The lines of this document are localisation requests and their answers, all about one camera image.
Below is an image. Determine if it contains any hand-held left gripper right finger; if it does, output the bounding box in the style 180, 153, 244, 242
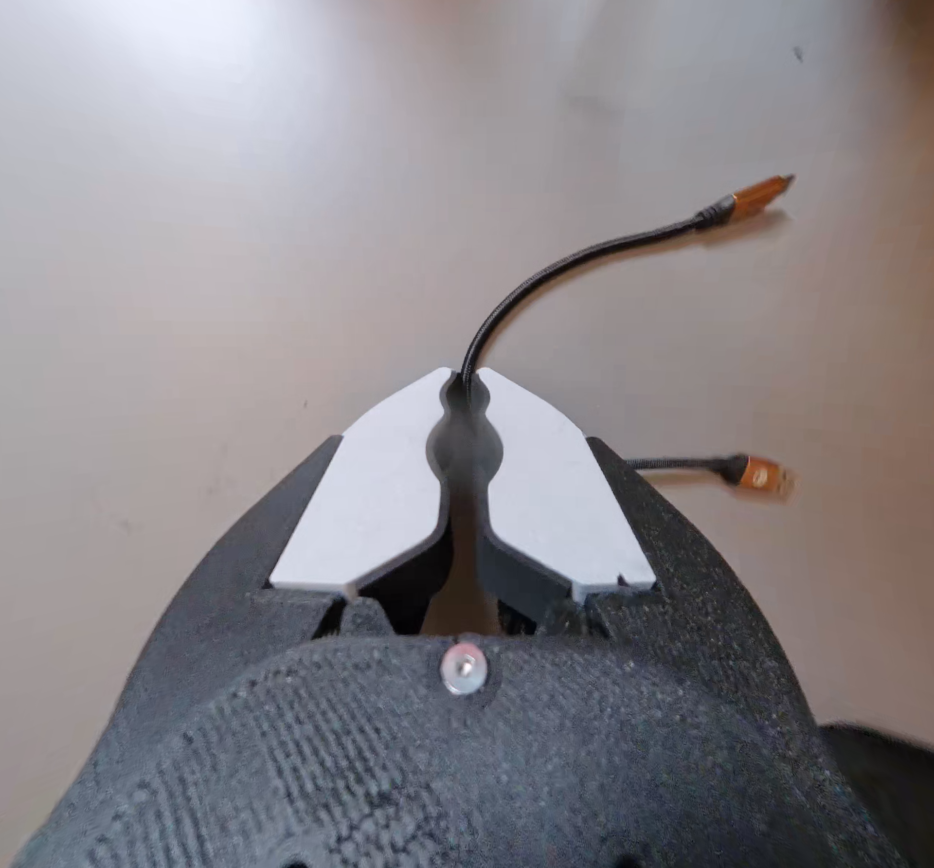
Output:
474, 366, 658, 634

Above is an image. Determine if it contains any black braided orange-plug usb cable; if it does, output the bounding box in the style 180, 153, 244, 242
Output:
460, 173, 798, 500

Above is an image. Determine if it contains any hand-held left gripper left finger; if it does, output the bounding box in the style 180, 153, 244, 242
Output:
269, 366, 457, 635

